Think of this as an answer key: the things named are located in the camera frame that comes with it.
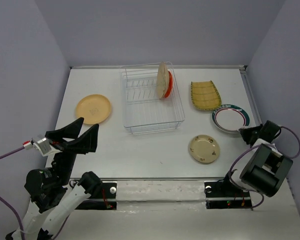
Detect cream plate with leaf pattern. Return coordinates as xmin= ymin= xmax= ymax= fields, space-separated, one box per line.
xmin=156 ymin=62 xmax=170 ymax=99

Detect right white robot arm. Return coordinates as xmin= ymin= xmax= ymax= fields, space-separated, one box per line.
xmin=220 ymin=120 xmax=293 ymax=197

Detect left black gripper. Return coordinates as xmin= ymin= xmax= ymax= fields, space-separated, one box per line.
xmin=47 ymin=115 xmax=101 ymax=185

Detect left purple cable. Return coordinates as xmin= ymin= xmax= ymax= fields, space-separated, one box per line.
xmin=0 ymin=141 xmax=71 ymax=240

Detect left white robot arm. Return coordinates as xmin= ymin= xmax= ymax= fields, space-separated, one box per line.
xmin=5 ymin=117 xmax=102 ymax=240

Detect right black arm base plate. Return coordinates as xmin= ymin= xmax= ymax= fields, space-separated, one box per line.
xmin=204 ymin=181 xmax=252 ymax=210

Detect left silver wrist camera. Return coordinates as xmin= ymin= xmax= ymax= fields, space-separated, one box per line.
xmin=31 ymin=135 xmax=61 ymax=157

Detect small cream plate with flowers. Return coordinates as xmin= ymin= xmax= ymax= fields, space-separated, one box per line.
xmin=188 ymin=134 xmax=221 ymax=164

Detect white wire dish rack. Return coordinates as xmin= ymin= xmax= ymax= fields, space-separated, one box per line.
xmin=119 ymin=61 xmax=185 ymax=134

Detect orange round plate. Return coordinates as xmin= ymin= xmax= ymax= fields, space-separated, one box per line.
xmin=163 ymin=71 xmax=173 ymax=98

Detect purple cable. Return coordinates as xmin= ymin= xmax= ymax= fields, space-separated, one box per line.
xmin=227 ymin=125 xmax=300 ymax=210
xmin=0 ymin=141 xmax=71 ymax=240

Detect plain yellow round plate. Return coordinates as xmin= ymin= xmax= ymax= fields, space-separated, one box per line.
xmin=74 ymin=94 xmax=112 ymax=125

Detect yellow green bamboo-pattern plate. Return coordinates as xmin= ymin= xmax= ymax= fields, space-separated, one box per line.
xmin=190 ymin=81 xmax=222 ymax=111

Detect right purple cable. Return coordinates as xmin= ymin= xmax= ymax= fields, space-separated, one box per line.
xmin=227 ymin=125 xmax=300 ymax=210

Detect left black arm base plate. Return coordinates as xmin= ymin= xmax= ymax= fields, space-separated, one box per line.
xmin=76 ymin=181 xmax=117 ymax=211

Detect white plate with green rim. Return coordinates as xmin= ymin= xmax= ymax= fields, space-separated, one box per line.
xmin=211 ymin=104 xmax=250 ymax=134

